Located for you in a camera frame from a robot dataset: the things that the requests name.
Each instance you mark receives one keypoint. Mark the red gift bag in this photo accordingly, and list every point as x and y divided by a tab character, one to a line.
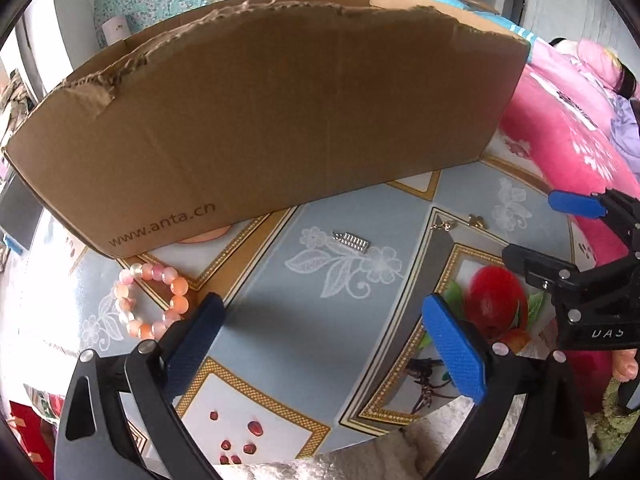
32	435

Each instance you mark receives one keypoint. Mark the white paper roll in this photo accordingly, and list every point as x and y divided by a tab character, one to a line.
115	32

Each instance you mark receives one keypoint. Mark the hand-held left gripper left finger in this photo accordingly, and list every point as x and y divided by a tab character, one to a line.
192	350

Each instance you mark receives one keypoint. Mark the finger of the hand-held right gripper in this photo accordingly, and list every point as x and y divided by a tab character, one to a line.
535	267
575	202

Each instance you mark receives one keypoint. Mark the silver abacus charm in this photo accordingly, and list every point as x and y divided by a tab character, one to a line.
351	241

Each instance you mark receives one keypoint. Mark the person's right hand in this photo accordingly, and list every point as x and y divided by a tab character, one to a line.
627	365

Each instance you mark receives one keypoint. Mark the purple cloth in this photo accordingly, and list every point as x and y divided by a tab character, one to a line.
627	130

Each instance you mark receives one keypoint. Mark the brown cardboard box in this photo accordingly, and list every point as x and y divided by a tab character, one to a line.
280	120

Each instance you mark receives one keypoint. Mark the white fluffy cloth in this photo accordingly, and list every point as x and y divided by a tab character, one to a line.
350	455

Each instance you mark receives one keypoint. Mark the pink floral blanket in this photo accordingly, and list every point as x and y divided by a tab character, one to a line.
565	125

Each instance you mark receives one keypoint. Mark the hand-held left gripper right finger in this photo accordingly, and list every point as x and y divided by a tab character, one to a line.
455	350

